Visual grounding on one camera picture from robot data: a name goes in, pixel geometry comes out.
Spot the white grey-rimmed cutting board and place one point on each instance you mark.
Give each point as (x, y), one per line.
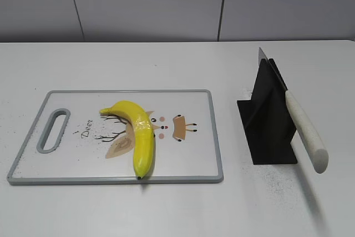
(70, 143)

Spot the black knife stand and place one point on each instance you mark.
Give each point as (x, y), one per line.
(267, 123)

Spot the white-handled kitchen knife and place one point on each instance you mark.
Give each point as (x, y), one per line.
(311, 139)

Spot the yellow plastic banana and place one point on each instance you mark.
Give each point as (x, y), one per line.
(143, 133)

